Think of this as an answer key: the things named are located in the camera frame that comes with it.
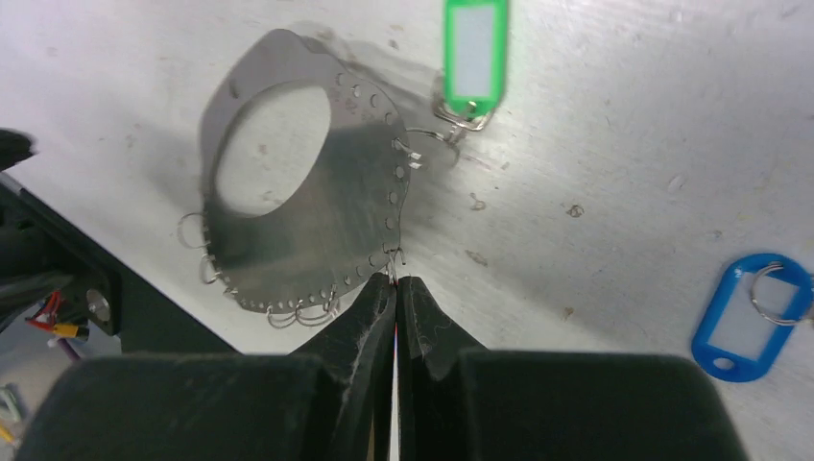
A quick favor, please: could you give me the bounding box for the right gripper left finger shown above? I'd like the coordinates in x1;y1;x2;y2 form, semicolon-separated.
15;274;395;460

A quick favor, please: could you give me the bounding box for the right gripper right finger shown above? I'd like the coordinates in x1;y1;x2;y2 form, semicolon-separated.
396;277;747;460

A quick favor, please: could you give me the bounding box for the small metal split ring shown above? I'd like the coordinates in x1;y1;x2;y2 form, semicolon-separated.
385;246;407;284

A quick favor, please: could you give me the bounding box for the large metal key ring plate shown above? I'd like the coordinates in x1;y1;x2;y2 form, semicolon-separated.
198;29;423;329

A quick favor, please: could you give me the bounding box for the blue tagged key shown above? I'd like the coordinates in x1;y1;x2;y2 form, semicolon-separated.
690;253;813;383

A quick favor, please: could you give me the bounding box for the green tagged key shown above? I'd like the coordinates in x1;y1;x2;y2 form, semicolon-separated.
433;0;509;147

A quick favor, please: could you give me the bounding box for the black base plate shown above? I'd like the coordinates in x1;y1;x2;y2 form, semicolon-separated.
1;174;233;354

